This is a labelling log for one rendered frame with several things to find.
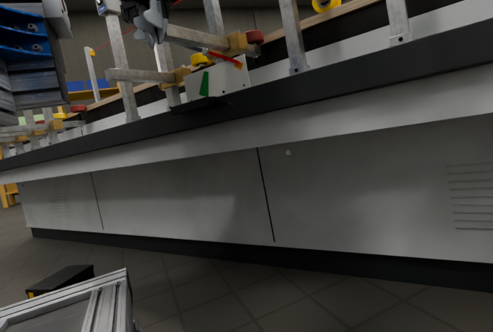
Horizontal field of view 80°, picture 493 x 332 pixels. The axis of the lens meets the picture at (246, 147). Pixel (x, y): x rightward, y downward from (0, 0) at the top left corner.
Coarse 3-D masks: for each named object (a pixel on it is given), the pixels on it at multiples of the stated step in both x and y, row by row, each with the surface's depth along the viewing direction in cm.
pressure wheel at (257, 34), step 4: (244, 32) 100; (248, 32) 99; (252, 32) 99; (256, 32) 99; (260, 32) 100; (248, 36) 99; (252, 36) 99; (256, 36) 99; (260, 36) 100; (248, 40) 99; (252, 40) 99; (256, 40) 100; (260, 40) 101; (252, 44) 102; (256, 44) 102; (256, 60) 103; (256, 64) 103
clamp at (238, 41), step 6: (228, 36) 88; (234, 36) 87; (240, 36) 88; (234, 42) 87; (240, 42) 87; (246, 42) 90; (234, 48) 88; (240, 48) 87; (246, 48) 90; (222, 54) 90; (228, 54) 91; (234, 54) 93; (210, 60) 95
